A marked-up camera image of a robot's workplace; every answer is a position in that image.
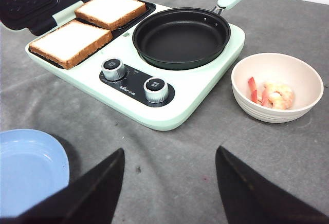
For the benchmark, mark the pink cooked shrimp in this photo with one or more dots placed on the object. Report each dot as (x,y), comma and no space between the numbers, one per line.
(274,95)

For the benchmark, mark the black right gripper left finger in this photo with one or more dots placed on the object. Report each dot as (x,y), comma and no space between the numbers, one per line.
(90,199)

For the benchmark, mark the black frying pan green handle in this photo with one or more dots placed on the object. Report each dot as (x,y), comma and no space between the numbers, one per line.
(183,38)

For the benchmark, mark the silver control knob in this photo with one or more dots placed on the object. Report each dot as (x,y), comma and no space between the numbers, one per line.
(156,90)
(113,69)

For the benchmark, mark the left silver control knob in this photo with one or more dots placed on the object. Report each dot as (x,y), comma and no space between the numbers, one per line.
(113,69)

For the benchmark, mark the right silver control knob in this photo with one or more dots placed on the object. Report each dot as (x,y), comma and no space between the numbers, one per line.
(156,90)

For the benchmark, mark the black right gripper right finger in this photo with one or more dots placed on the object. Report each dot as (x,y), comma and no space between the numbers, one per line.
(248,197)

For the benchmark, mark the mint green breakfast maker base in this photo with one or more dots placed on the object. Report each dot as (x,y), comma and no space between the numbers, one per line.
(187,88)

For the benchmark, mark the blue plastic plate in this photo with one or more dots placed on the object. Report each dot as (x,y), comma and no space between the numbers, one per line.
(34,166)

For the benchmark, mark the beige ribbed bowl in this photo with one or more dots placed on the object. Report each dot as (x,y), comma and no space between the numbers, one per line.
(304,81)

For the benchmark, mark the white bread slice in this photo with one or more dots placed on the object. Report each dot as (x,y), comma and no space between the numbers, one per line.
(71,43)
(110,14)

